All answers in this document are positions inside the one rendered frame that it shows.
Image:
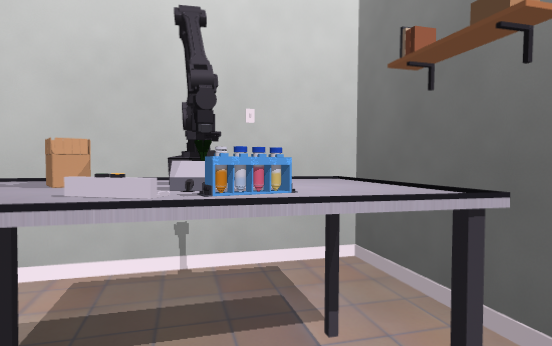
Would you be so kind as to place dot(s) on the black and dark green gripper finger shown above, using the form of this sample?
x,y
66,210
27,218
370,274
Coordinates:
x,y
199,146
206,145

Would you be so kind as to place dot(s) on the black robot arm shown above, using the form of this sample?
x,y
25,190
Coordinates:
x,y
199,74

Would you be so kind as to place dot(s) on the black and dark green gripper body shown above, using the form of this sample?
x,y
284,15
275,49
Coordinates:
x,y
198,135

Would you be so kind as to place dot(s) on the blue tube rack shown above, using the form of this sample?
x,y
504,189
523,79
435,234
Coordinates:
x,y
243,159

